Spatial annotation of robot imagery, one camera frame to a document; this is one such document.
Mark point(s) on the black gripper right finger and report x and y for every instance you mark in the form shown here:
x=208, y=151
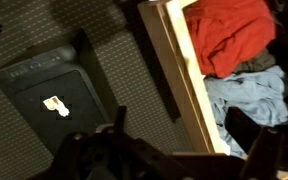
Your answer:
x=264, y=153

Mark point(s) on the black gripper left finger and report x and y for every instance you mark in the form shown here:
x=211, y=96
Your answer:
x=120, y=118

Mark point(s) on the wooden drawer with red clothes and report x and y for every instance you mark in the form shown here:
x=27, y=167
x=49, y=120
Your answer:
x=180, y=83

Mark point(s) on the light blue garment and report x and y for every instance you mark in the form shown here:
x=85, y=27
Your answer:
x=250, y=93

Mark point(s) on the white sticker on case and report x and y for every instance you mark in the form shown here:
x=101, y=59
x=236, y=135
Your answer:
x=59, y=106

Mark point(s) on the grey-brown garment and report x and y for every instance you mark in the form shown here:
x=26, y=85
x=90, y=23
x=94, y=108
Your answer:
x=257, y=63

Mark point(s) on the black computer case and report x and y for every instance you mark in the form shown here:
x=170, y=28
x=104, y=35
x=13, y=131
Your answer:
x=24, y=86

